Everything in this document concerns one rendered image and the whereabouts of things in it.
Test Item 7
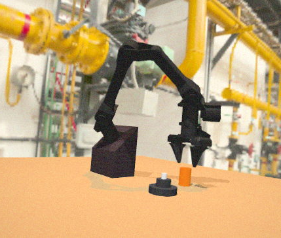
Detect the orange knob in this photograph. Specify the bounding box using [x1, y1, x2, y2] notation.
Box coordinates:
[178, 167, 191, 186]

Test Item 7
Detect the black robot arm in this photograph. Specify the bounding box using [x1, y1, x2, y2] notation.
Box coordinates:
[93, 39, 221, 144]

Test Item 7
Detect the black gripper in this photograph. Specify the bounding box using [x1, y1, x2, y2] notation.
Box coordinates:
[168, 120, 212, 167]

